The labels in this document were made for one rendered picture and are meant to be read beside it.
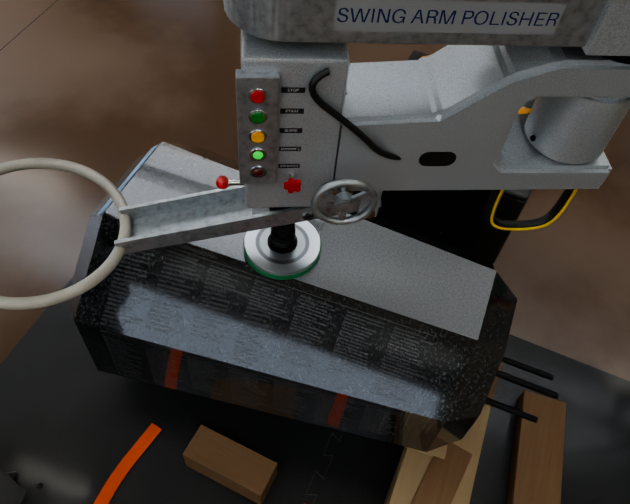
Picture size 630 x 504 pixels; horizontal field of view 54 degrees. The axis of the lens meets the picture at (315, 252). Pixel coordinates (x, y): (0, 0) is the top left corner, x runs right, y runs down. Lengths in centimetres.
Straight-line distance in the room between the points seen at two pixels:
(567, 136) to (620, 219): 191
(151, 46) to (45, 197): 121
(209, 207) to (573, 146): 91
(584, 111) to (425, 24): 45
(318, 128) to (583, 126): 58
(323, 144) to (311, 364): 68
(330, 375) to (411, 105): 79
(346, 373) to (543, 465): 96
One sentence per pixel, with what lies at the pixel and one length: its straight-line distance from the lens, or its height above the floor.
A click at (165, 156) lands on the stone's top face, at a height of 82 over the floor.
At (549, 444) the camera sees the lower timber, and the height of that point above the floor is 9.
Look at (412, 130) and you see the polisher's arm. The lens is 133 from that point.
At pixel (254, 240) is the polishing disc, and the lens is 174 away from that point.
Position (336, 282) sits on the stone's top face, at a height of 82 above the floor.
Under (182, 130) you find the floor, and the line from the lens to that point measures 331.
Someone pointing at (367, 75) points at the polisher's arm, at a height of 139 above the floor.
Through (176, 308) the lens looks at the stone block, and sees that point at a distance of 182.
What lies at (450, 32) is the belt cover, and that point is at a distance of 118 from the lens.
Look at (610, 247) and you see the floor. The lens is 324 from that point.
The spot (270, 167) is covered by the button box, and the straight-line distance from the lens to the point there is 133.
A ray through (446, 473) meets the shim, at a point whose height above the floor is 22.
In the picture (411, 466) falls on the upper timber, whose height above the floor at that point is 21.
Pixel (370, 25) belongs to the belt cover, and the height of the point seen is 161.
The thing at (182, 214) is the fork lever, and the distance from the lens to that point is 170.
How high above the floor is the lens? 224
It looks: 54 degrees down
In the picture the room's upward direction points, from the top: 7 degrees clockwise
